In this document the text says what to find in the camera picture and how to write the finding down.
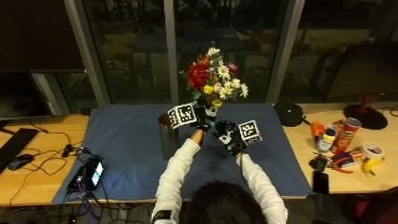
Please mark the person's right hand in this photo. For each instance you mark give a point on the person's right hand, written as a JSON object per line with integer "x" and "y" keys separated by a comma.
{"x": 232, "y": 140}

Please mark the person's left hand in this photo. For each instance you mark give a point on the person's left hand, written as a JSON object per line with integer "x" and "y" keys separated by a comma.
{"x": 205, "y": 122}

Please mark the artificial flower bouquet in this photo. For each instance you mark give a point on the artificial flower bouquet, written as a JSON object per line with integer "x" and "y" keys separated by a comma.
{"x": 198, "y": 76}

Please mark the white marker cube on left glove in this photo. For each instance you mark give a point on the white marker cube on left glove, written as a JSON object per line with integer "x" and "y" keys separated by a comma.
{"x": 183, "y": 115}

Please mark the white marker cube on glove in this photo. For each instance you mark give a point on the white marker cube on glove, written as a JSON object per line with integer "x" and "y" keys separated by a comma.
{"x": 249, "y": 132}
{"x": 183, "y": 115}

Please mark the white marker cube on right glove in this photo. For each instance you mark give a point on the white marker cube on right glove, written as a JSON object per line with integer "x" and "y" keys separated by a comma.
{"x": 249, "y": 132}

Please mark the metal cylinder vase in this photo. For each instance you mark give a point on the metal cylinder vase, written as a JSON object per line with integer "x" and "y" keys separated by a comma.
{"x": 169, "y": 143}

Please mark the black cap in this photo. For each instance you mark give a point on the black cap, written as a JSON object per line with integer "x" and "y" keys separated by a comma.
{"x": 289, "y": 114}

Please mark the blue table cloth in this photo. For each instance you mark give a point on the blue table cloth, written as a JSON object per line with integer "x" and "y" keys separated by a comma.
{"x": 124, "y": 140}

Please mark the orange plastic object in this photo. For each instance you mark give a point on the orange plastic object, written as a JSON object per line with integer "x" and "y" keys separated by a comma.
{"x": 317, "y": 128}

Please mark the white bottle with blue cap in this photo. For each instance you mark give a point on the white bottle with blue cap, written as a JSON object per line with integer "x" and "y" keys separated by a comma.
{"x": 325, "y": 140}

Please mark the small black pouch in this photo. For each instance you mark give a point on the small black pouch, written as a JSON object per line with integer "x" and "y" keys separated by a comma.
{"x": 318, "y": 162}

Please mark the dark smartphone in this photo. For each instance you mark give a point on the dark smartphone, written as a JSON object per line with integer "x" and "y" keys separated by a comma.
{"x": 320, "y": 182}

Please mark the red chips can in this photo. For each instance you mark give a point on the red chips can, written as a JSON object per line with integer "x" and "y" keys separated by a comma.
{"x": 346, "y": 136}

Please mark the colourful snack packet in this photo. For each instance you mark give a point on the colourful snack packet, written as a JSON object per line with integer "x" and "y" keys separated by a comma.
{"x": 348, "y": 158}

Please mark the smartphone with lit screen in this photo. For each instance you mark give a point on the smartphone with lit screen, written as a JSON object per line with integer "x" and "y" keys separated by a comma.
{"x": 95, "y": 173}

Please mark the small black adapter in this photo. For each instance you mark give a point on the small black adapter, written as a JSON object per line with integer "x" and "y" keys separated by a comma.
{"x": 67, "y": 151}

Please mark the white tape roll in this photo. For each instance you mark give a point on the white tape roll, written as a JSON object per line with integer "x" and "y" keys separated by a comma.
{"x": 372, "y": 151}

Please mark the yellow banana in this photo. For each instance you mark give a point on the yellow banana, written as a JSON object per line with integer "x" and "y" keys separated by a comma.
{"x": 370, "y": 165}

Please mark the black box beside smartphone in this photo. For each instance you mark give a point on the black box beside smartphone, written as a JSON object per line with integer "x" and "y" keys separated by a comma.
{"x": 76, "y": 181}

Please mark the large black monitor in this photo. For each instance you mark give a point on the large black monitor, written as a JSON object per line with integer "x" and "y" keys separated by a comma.
{"x": 365, "y": 71}

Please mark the red and black backpack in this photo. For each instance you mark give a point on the red and black backpack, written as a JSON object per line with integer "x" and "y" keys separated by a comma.
{"x": 373, "y": 208}

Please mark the black keyboard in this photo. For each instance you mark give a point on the black keyboard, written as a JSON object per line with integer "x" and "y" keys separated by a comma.
{"x": 15, "y": 146}

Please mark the black computer mouse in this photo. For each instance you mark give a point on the black computer mouse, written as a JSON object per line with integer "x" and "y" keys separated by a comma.
{"x": 20, "y": 161}

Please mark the red post round black stand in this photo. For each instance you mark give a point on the red post round black stand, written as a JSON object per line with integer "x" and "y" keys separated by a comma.
{"x": 366, "y": 115}

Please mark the dark monitor with grey frame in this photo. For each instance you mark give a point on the dark monitor with grey frame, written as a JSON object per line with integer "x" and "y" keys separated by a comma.
{"x": 20, "y": 93}

